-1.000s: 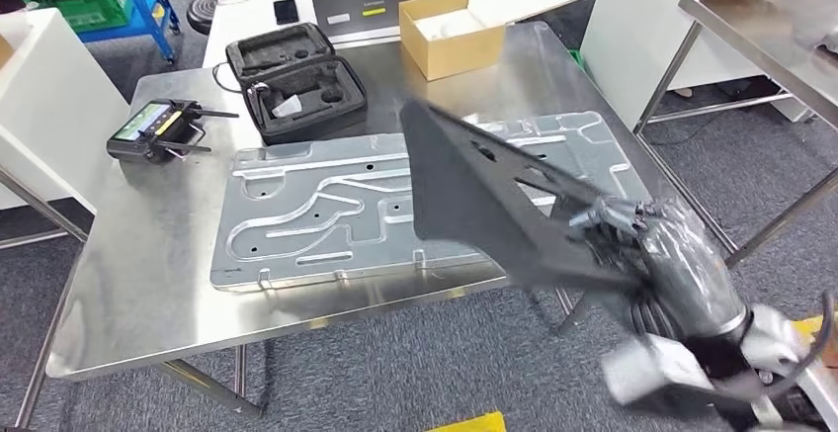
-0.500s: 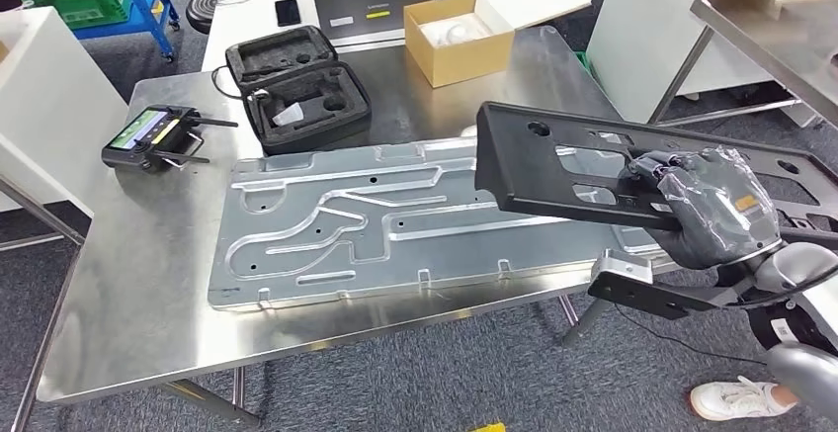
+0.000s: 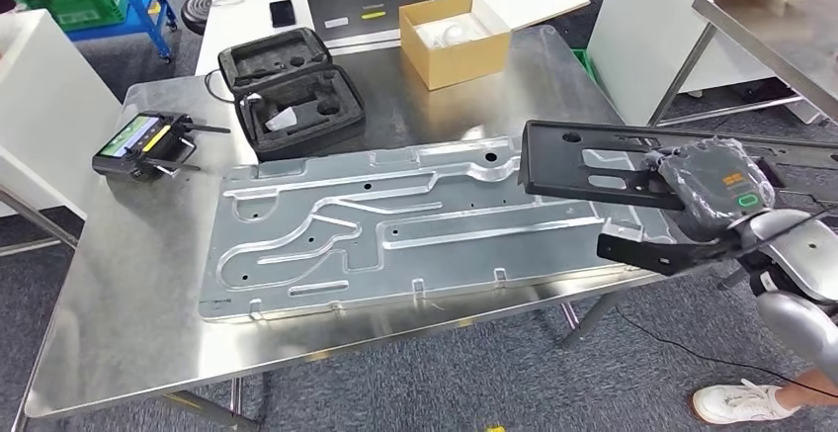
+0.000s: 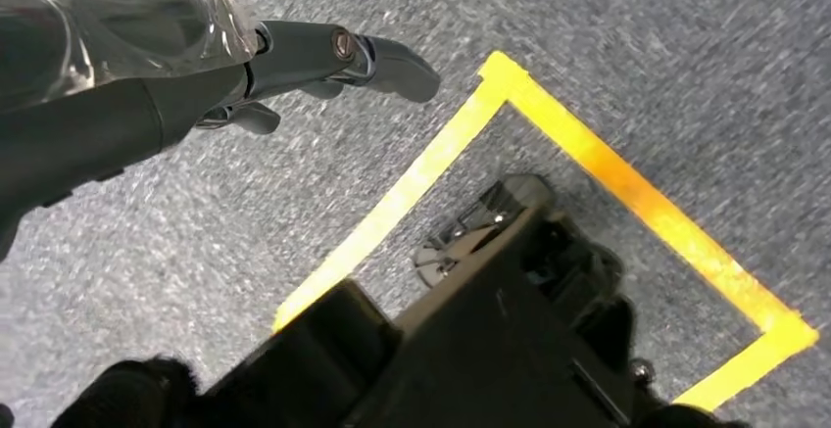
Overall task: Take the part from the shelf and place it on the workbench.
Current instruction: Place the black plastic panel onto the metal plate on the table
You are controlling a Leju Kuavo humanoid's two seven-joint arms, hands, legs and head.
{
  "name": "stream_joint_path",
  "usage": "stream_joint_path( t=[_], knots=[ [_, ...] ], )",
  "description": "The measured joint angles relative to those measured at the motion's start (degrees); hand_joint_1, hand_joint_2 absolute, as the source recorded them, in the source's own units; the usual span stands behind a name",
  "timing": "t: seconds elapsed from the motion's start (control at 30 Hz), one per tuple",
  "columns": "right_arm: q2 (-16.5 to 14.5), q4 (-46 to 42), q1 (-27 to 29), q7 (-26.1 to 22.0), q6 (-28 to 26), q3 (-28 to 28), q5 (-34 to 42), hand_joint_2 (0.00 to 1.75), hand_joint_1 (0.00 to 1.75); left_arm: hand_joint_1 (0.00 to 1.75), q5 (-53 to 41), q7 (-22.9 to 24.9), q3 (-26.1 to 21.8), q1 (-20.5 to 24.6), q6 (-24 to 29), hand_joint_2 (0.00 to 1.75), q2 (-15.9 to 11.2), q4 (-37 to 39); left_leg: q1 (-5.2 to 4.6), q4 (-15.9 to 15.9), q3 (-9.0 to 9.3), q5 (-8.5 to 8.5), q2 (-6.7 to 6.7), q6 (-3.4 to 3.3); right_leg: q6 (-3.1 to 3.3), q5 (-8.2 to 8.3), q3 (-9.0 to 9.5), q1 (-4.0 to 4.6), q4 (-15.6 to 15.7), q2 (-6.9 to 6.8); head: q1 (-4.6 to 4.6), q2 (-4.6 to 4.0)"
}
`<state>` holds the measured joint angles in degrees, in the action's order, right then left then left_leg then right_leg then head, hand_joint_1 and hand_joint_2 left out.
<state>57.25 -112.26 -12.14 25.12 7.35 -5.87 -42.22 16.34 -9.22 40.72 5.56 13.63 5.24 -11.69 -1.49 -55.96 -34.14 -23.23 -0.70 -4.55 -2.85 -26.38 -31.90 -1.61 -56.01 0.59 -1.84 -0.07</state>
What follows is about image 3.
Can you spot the blue metal cart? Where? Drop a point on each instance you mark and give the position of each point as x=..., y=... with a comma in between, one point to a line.
x=138, y=10

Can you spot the steel workbench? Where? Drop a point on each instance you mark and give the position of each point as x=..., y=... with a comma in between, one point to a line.
x=131, y=285

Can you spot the white table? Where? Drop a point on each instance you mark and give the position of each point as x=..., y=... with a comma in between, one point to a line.
x=242, y=36

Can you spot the stamped sheet metal panel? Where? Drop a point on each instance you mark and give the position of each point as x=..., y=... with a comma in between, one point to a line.
x=458, y=245

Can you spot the black round stool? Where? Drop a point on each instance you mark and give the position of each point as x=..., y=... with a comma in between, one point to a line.
x=196, y=10

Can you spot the black plastic frame part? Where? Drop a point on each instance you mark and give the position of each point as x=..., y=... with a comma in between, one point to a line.
x=556, y=167

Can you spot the white paper slip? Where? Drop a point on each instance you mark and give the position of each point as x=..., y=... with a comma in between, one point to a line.
x=281, y=120

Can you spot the black foam lined case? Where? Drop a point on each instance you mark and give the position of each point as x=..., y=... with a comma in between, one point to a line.
x=275, y=56

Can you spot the white foam insert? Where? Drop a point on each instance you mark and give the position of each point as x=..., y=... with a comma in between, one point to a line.
x=458, y=33

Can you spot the open cardboard box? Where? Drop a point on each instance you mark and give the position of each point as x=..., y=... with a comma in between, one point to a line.
x=452, y=62

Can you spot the black remote controller with screen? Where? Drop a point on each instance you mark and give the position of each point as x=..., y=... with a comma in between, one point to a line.
x=141, y=147

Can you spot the person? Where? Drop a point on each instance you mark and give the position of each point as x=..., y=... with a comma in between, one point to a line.
x=733, y=406

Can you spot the black smartphone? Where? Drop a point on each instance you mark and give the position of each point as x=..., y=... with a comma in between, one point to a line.
x=283, y=13

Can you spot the green plastic crate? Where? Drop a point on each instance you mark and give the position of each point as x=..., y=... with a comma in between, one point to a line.
x=584, y=65
x=98, y=3

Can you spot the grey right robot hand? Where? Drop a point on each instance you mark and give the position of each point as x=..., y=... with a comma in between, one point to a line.
x=713, y=180

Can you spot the steel table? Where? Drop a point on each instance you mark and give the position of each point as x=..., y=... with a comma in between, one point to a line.
x=772, y=43
x=39, y=219

